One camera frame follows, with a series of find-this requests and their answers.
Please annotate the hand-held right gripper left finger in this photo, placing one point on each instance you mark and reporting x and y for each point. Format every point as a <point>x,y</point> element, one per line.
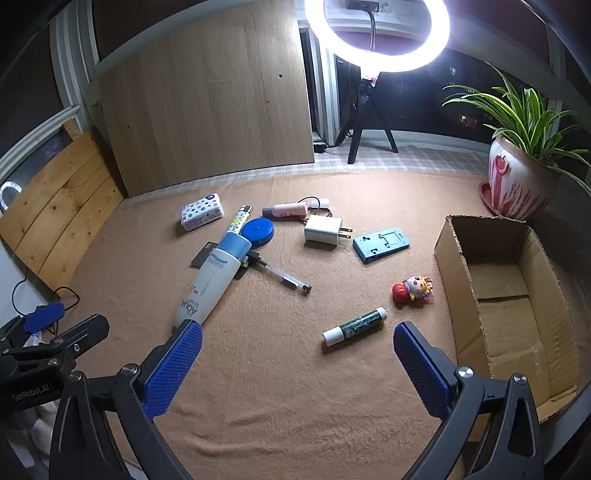
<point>173,364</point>

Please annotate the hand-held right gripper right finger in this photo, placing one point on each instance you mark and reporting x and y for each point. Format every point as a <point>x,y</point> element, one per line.
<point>420,364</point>

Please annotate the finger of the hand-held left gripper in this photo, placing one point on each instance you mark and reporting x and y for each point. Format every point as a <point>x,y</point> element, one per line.
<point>44,318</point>
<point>83,333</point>

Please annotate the green stick with white cap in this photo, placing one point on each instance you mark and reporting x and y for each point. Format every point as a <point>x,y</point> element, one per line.
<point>358,324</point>

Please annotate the white bottle with blue cap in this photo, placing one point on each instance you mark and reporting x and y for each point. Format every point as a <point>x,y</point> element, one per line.
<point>207,281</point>

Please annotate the cardboard box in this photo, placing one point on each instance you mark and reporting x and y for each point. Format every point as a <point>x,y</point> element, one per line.
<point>503,323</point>

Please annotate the black card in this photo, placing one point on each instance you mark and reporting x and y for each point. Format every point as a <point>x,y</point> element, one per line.
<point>203,256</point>

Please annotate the blue phone stand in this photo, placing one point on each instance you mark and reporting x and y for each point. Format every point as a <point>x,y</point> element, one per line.
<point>369,251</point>

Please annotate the clear black pen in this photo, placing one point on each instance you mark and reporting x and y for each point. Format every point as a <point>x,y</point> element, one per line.
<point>281,276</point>

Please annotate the blue round tape measure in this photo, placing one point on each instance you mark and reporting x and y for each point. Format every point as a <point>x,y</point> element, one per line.
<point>259,231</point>

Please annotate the patterned lighter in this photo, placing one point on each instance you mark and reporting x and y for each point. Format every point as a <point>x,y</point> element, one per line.
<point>239,219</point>

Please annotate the white plug charger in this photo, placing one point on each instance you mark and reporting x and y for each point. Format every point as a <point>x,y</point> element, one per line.
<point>321,229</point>

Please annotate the pink tube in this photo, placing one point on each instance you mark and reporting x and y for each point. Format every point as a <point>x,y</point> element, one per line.
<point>288,210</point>

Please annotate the small doll toy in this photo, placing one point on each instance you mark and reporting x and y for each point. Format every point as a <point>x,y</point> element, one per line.
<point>411,290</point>

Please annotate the wooden plank panel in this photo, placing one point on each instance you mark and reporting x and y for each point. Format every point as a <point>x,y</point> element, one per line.
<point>60,203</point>

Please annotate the patterned tissue pack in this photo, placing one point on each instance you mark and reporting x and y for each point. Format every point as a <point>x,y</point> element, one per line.
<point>202,211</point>

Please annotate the checked mat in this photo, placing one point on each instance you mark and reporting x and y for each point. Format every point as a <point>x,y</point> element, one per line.
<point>415,159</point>

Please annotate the light wooden board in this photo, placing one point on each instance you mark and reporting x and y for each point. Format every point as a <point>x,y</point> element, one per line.
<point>198,101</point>

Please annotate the black tripod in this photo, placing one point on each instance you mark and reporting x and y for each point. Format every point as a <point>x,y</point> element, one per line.
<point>364,110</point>

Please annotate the green spider plant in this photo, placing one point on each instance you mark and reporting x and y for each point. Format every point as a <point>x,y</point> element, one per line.
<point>521,120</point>

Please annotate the black gooseneck holder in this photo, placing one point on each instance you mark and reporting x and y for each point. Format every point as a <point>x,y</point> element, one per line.
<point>371,27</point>

